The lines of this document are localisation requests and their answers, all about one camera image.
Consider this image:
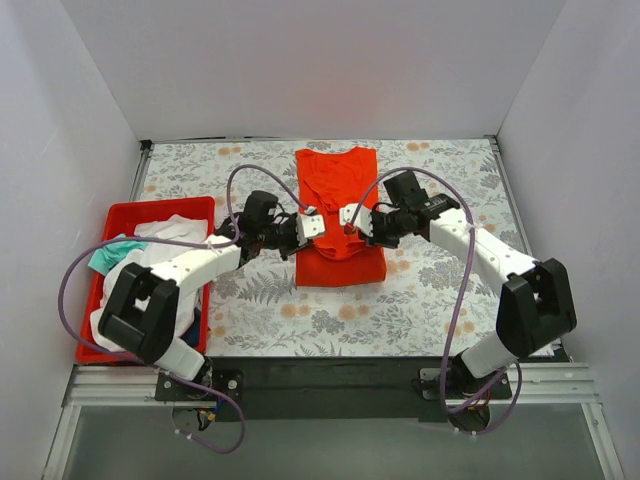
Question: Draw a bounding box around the orange t shirt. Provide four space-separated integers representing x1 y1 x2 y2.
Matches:
296 147 387 288

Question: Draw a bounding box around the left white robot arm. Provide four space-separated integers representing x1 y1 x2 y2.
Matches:
97 191 310 400

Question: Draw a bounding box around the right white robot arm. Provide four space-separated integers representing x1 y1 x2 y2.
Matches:
341 168 577 398

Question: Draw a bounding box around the floral patterned table mat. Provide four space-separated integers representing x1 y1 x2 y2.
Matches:
141 139 525 356

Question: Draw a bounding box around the white t shirt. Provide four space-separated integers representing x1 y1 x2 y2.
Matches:
90 215 208 352

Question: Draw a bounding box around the blue garment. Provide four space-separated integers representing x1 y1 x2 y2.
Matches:
181 307 207 349

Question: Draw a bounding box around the red plastic bin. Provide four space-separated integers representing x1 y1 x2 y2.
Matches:
76 196 216 364

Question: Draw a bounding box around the teal garment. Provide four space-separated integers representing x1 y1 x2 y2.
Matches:
88 235 146 276

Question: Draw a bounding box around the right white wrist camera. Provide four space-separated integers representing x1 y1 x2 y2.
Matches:
339 203 373 237

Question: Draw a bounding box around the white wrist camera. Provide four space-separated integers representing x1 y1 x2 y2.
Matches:
339 203 373 237
296 213 326 244

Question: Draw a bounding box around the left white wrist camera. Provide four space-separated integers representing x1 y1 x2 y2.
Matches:
296 213 326 244

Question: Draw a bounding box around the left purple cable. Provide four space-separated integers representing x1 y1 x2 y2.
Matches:
57 164 317 455

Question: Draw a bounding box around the purple cable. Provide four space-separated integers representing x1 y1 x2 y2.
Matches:
57 164 317 455
344 166 524 437

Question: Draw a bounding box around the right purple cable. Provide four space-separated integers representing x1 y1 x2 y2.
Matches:
344 166 524 437

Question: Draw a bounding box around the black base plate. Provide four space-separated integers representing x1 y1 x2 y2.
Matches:
153 354 516 424

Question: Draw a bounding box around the aluminium frame rail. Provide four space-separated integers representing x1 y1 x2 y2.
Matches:
63 363 601 407

